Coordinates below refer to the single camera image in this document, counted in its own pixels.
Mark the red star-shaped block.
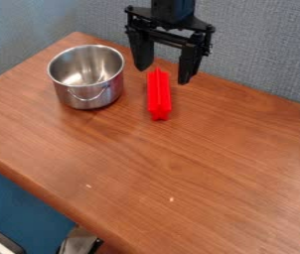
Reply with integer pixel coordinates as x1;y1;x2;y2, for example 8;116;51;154
147;67;171;120

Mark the stainless steel pot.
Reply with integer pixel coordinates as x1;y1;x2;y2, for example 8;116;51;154
47;45;124;110

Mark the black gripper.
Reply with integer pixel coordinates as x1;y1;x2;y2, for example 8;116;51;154
124;0;215;84

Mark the grey metal bracket under table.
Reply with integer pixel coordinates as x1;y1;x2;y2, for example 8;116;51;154
56;226;103;254

